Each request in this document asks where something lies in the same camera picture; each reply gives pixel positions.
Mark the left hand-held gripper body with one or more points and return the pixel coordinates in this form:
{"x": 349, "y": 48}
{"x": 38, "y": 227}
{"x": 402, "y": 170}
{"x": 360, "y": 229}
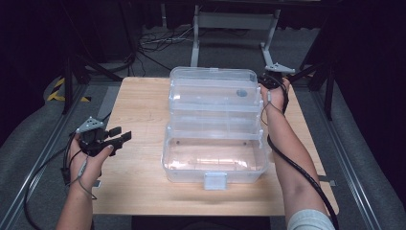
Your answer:
{"x": 92, "y": 140}

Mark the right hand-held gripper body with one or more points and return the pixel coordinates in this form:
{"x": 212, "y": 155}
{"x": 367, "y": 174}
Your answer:
{"x": 271, "y": 80}

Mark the clear plastic storage box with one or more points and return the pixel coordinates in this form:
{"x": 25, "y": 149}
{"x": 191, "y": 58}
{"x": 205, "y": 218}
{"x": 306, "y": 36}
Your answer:
{"x": 217, "y": 156}

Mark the person's right hand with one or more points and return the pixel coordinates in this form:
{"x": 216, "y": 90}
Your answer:
{"x": 276, "y": 97}

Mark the person's left hand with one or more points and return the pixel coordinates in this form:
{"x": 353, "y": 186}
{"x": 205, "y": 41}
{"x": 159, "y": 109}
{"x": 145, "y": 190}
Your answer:
{"x": 94, "y": 166}

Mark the grey tape piece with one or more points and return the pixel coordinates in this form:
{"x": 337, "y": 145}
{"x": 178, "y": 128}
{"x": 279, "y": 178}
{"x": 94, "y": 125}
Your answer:
{"x": 97, "y": 184}
{"x": 330, "y": 182}

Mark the black metal stand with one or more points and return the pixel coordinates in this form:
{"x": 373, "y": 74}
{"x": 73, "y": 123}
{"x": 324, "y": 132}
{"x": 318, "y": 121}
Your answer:
{"x": 328, "y": 86}
{"x": 68, "y": 83}

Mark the yellow black hazard tape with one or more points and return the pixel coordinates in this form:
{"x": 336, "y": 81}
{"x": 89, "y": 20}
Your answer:
{"x": 59, "y": 83}

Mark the person's dark clothing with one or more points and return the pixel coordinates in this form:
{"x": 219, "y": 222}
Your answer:
{"x": 201, "y": 223}

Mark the white sleeve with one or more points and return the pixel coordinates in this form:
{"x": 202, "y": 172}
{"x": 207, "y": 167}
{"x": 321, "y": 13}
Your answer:
{"x": 309, "y": 220}

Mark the grey metal desk frame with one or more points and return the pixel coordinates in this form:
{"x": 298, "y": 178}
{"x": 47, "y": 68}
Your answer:
{"x": 236, "y": 20}

